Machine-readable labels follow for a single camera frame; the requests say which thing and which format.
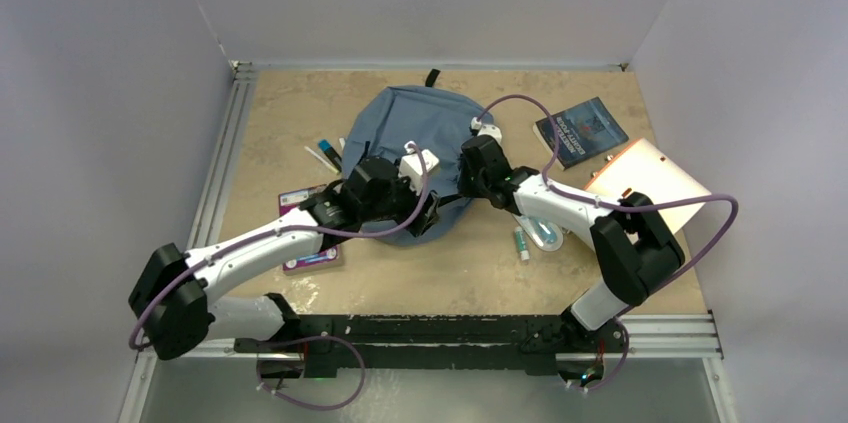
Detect blue fabric backpack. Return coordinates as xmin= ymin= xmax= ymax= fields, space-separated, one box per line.
xmin=341 ymin=68 xmax=498 ymax=248

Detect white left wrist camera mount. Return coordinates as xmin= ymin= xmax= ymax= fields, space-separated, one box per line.
xmin=398 ymin=141 xmax=440 ymax=195

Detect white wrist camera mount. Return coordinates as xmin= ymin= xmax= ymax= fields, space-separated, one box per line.
xmin=398 ymin=141 xmax=440 ymax=195
xmin=469 ymin=117 xmax=502 ymax=144

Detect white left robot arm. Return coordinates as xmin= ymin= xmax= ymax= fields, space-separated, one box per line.
xmin=128 ymin=143 xmax=439 ymax=360

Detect light blue scissors blister pack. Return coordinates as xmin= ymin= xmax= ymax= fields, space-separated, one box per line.
xmin=514 ymin=215 xmax=564 ymax=252

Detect green white glue stick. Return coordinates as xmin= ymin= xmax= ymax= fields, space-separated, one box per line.
xmin=513 ymin=226 xmax=530 ymax=263

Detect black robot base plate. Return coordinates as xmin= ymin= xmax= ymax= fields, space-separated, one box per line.
xmin=234 ymin=314 xmax=624 ymax=379

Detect dark blue paperback book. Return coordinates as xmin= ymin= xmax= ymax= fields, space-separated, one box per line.
xmin=531 ymin=97 xmax=629 ymax=169

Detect white orange-edged ring binder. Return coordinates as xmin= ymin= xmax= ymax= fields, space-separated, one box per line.
xmin=584 ymin=138 xmax=711 ymax=204

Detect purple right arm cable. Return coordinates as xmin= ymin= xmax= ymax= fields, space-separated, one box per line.
xmin=470 ymin=94 xmax=740 ymax=395

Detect aluminium frame rails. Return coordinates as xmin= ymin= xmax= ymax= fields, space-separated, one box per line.
xmin=118 ymin=63 xmax=736 ymax=422

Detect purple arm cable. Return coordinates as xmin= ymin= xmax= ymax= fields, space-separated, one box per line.
xmin=127 ymin=140 xmax=367 ymax=412
xmin=470 ymin=94 xmax=740 ymax=395

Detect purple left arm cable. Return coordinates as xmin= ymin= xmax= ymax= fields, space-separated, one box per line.
xmin=127 ymin=140 xmax=367 ymax=412

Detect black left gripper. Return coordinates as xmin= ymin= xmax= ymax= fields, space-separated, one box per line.
xmin=359 ymin=159 xmax=438 ymax=234

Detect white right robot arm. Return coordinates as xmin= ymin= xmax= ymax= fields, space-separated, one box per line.
xmin=458 ymin=135 xmax=685 ymax=350

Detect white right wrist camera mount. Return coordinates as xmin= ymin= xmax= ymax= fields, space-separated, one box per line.
xmin=469 ymin=117 xmax=502 ymax=144

